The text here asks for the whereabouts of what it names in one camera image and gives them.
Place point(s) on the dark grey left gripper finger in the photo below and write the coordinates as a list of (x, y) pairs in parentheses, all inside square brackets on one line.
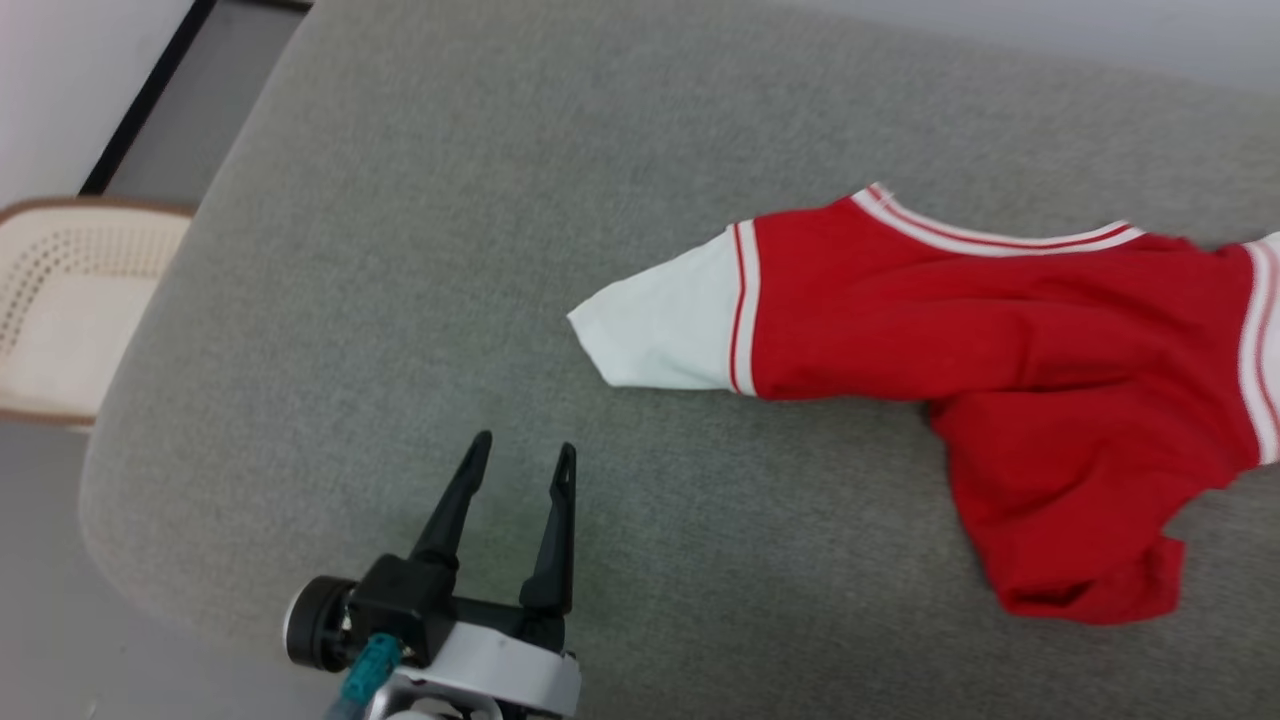
[(455, 510), (555, 550)]

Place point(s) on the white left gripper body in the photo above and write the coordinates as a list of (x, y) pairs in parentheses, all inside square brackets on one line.
[(520, 665)]

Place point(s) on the red and white shirt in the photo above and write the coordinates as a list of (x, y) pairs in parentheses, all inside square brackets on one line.
[(900, 300)]

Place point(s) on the grey fabric sofa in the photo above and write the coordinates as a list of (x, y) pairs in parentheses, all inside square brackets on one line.
[(450, 250)]

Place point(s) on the black baseboard strip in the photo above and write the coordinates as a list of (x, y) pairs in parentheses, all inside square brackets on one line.
[(150, 95)]

